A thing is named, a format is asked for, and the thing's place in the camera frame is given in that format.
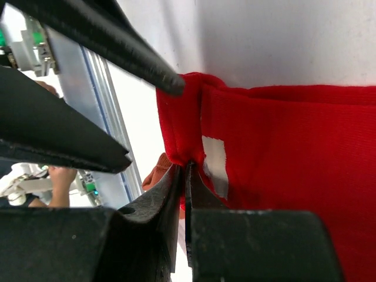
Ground red sock with bear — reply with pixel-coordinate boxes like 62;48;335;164
156;72;375;281

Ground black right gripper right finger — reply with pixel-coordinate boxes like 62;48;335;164
185;163;344;281

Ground beige sock orange stripes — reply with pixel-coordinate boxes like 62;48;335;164
142;153;172;191

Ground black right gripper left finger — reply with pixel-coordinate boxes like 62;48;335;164
1;165;181;281

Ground person in dark shirt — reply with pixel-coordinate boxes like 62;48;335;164
1;80;77;207

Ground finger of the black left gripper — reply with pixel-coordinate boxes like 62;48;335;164
9;0;185;96
1;67;132;174

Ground aluminium table rail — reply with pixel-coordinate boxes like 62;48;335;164
0;2;145;209

